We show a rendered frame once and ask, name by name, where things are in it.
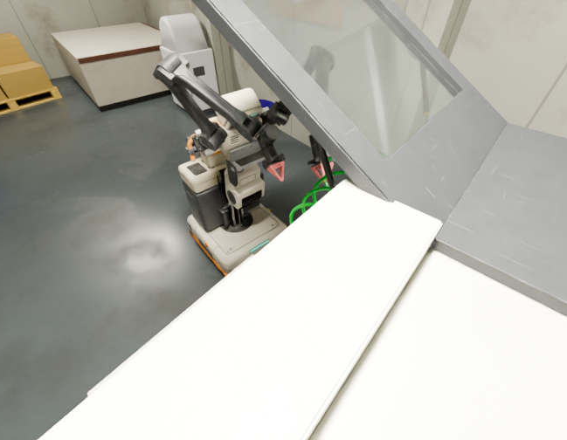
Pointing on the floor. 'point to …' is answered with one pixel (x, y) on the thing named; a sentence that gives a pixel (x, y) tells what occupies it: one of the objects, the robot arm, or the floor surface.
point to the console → (267, 333)
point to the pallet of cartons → (15, 76)
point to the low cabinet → (114, 63)
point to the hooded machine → (189, 50)
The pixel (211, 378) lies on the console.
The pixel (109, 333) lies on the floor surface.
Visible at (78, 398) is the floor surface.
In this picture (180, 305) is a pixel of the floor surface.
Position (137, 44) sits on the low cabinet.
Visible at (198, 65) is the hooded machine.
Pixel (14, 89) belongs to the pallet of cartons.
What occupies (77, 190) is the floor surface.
